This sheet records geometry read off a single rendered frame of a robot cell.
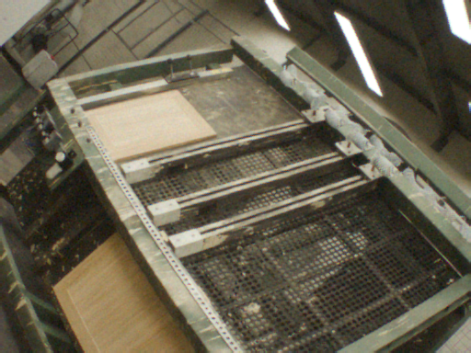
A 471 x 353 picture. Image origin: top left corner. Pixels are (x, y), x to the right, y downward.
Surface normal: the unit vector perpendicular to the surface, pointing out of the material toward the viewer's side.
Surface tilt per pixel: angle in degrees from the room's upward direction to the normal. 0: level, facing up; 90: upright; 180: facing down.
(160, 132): 55
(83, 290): 90
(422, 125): 90
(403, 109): 90
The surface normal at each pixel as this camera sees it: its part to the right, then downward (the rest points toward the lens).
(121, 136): 0.13, -0.76
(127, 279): -0.38, -0.48
